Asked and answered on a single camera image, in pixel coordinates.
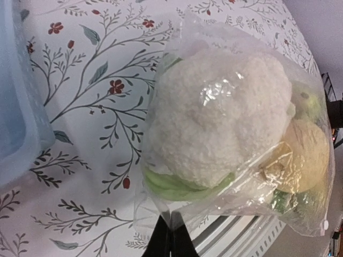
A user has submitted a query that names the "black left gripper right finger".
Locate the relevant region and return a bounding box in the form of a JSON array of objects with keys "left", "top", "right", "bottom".
[{"left": 171, "top": 224, "right": 199, "bottom": 257}]

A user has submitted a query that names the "blue plastic basket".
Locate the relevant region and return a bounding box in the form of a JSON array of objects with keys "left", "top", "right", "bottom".
[{"left": 1, "top": 1, "right": 55, "bottom": 186}]

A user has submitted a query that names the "white radish toy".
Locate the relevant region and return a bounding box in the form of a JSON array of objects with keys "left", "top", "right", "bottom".
[{"left": 270, "top": 190, "right": 298, "bottom": 215}]

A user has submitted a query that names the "pale yellow round toy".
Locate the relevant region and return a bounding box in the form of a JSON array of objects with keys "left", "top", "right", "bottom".
[{"left": 259, "top": 119, "right": 330, "bottom": 193}]

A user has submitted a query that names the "clear zip top bag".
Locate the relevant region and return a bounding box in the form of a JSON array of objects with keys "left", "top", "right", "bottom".
[{"left": 134, "top": 13, "right": 335, "bottom": 237}]

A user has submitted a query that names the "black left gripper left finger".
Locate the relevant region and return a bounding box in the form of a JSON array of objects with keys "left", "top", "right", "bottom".
[{"left": 143, "top": 214, "right": 173, "bottom": 257}]

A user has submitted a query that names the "front aluminium rail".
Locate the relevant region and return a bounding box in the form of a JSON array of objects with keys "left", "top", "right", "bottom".
[{"left": 191, "top": 215, "right": 339, "bottom": 256}]

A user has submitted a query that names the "floral pattern table mat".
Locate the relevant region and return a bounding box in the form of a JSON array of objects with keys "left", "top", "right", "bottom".
[{"left": 1, "top": 1, "right": 319, "bottom": 256}]

